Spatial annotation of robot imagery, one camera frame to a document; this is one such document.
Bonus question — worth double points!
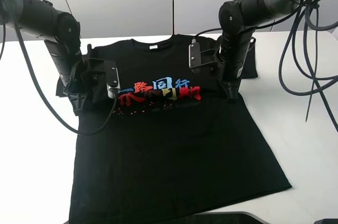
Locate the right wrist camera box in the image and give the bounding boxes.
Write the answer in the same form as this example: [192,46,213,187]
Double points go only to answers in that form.
[189,39,218,75]

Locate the dark object bottom right corner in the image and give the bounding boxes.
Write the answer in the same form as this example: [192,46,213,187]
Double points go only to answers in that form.
[314,218,338,224]

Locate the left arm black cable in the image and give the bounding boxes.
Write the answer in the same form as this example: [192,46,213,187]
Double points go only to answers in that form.
[0,0,118,135]

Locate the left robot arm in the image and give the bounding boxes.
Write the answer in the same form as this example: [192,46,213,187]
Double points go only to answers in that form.
[5,0,88,116]

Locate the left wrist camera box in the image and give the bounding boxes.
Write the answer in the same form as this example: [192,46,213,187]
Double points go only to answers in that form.
[87,58,121,99]

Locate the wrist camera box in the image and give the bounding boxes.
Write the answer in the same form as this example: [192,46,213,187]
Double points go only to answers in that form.
[87,58,121,99]
[189,39,218,75]

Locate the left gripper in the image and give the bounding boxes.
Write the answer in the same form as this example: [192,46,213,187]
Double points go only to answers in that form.
[44,39,91,116]

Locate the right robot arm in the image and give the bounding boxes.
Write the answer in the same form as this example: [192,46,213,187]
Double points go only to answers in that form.
[218,0,300,100]

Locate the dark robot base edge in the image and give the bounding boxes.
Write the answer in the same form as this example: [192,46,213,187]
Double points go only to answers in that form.
[67,212,267,223]

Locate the right arm black cables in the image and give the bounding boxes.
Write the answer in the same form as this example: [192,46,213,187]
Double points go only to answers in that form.
[279,0,338,127]

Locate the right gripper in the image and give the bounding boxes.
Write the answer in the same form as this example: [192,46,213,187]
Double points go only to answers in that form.
[217,31,251,100]

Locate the black printed t-shirt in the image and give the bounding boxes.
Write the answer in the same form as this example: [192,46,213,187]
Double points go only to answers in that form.
[69,35,290,218]

